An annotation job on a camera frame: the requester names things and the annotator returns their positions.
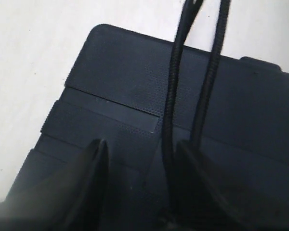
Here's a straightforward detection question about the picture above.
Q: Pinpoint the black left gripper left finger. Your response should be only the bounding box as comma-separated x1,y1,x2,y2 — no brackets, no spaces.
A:
0,140,108,231

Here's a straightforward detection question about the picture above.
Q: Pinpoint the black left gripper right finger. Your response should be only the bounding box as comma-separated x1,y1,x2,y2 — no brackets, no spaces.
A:
175,141,289,231

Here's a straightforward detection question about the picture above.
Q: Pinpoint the black plastic carry case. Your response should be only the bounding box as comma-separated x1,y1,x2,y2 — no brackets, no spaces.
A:
8,25,289,231

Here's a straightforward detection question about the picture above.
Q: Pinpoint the black braided rope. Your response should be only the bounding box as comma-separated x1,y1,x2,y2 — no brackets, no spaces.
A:
144,0,232,217

